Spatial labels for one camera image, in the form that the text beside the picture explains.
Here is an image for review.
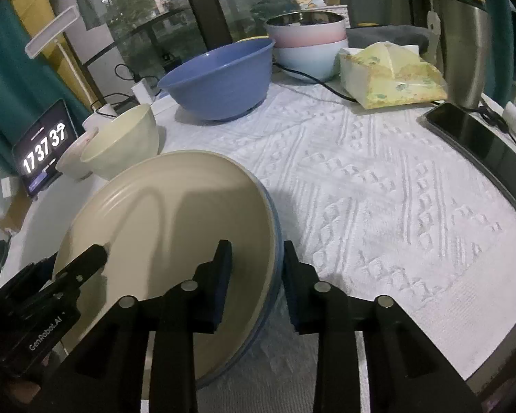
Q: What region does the black phone cable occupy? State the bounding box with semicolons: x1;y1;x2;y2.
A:
272;62;358;104

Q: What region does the black charger cable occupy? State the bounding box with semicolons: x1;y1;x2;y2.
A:
114;64;143;85

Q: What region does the black window frame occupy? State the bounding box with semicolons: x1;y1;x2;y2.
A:
174;0;235;46

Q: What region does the white charger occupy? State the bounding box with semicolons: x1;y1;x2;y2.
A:
132;78;159;103

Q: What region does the black smartphone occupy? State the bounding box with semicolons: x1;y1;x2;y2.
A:
421;102;516;223

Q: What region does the cardboard box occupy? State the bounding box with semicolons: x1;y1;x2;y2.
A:
0;189;31;233

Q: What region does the steel tumbler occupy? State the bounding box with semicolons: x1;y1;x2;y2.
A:
430;0;504;110

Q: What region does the teal curtain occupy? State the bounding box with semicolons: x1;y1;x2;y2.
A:
0;4;91;168

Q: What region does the steel bowl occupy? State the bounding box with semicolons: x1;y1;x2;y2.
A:
265;11;347;31

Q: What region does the cream bowl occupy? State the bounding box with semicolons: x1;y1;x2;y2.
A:
79;104;161;180

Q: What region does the white desk lamp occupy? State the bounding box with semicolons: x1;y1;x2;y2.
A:
24;6;119;134

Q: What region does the beige plate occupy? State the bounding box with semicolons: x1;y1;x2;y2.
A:
52;150;280;390

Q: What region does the tablet showing clock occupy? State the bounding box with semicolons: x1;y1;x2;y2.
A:
11;98;82;199

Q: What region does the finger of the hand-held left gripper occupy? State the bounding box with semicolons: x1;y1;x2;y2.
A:
54;244;109;287

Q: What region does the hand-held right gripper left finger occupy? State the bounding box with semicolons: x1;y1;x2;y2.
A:
39;239;234;413

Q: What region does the plain pink bowl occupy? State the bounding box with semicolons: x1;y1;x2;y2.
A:
267;23;348;49

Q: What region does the yellow printed tissue pack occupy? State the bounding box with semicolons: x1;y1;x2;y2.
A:
338;42;449;108

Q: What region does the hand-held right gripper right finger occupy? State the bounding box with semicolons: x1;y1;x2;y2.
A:
282;240;484;413

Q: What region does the light blue bowl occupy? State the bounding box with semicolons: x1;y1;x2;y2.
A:
274;38;350;82

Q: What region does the dark blue bowl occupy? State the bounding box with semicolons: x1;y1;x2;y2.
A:
157;37;276;122

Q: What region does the pink spotted bowl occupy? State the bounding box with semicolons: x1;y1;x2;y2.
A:
55;127;100;181

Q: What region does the grey cloth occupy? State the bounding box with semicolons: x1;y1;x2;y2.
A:
346;25;435;49

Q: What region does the yellow curtain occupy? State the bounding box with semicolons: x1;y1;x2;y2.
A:
6;0;91;95

